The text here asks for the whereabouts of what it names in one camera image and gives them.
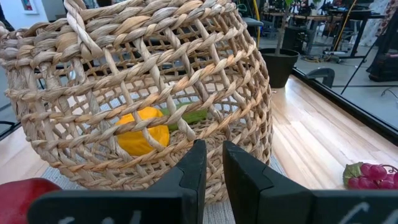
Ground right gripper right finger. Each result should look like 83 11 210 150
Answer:
222 140 398 224

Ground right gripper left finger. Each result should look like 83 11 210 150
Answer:
27 139 208 224

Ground yellow bell pepper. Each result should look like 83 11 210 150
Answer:
115 106 171 157

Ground large dark maroon fruit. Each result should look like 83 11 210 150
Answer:
0 177 62 224

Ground green cucumber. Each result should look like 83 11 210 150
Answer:
160 102 208 131

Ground woven wicker basket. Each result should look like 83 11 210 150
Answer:
0 0 274 205

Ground grey woven placemat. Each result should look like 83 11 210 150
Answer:
40 155 287 224

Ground purple grape bunch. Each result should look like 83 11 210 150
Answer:
342 161 398 190

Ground potted green plant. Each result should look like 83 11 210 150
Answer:
259 0 300 89

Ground black bin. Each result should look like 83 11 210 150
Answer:
281 26 307 54

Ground black bag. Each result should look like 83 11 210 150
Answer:
366 52 398 83

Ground dark grey desk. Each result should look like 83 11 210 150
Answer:
241 17 265 29

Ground black background work desk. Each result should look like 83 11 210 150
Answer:
323 6 388 60

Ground black aluminium table frame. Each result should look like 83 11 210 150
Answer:
291 67 398 146

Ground yellow cable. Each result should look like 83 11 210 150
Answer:
252 0 262 48

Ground framed wall picture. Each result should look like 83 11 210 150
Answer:
20 0 40 15

